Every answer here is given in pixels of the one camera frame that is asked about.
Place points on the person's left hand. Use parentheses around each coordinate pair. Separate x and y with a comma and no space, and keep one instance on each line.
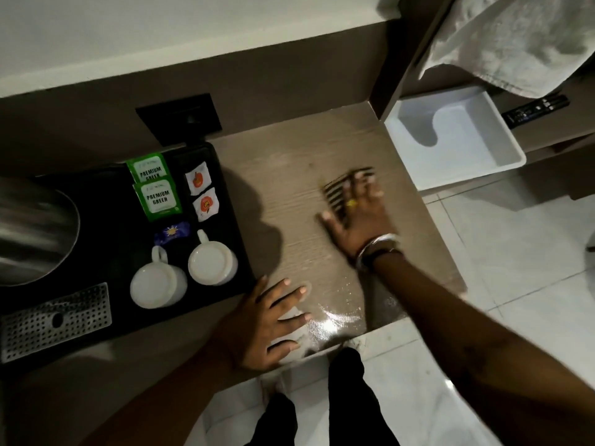
(251,334)

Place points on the person's right hand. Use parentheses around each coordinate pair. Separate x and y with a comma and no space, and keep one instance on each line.
(367,222)

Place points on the person's left thumb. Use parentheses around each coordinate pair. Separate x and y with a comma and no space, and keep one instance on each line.
(284,350)

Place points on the person's right thumb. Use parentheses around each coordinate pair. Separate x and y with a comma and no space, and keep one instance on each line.
(331,222)

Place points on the person's left middle finger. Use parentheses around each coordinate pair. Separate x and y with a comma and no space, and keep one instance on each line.
(292,299)

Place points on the person's left little finger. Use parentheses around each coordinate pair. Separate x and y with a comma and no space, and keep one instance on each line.
(259,288)

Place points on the dark toothed comb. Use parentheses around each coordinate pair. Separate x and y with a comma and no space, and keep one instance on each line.
(335,190)

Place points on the person's right forearm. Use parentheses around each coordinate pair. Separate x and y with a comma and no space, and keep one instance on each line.
(469,348)

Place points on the person's left forearm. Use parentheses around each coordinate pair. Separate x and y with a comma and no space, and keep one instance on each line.
(153,404)

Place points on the silver bangle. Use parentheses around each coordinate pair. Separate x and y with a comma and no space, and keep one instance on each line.
(374,241)

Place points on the white ceramic cup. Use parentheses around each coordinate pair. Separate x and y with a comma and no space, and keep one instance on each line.
(158,285)
(213,264)

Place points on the black wrist band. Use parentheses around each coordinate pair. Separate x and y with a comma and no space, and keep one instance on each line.
(379,254)

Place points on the person's black trousers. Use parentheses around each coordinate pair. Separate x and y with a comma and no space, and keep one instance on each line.
(358,404)

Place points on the white sachet with orange print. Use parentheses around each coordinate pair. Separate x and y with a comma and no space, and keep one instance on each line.
(198,178)
(206,205)

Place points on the blue sachet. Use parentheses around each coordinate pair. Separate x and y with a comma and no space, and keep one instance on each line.
(172,232)

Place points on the green tea bag packet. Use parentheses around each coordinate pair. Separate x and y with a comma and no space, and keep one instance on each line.
(158,199)
(148,167)

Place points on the black serving tray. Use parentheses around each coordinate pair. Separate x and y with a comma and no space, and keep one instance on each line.
(116,255)

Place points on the white plastic tray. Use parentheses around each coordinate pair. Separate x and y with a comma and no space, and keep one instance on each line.
(458,139)

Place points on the perforated metal drip plate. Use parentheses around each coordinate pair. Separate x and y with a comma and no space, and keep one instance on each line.
(55,322)

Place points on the black remote control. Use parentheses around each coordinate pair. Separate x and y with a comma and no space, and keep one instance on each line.
(534,110)

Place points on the stainless steel kettle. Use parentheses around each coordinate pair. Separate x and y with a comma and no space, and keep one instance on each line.
(32,232)

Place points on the brown wooden shelf unit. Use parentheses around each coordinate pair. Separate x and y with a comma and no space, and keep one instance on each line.
(558,134)

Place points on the white towel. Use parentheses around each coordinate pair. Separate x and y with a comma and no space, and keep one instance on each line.
(516,37)

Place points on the black wall socket plate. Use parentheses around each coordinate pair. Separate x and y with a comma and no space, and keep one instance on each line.
(179,118)

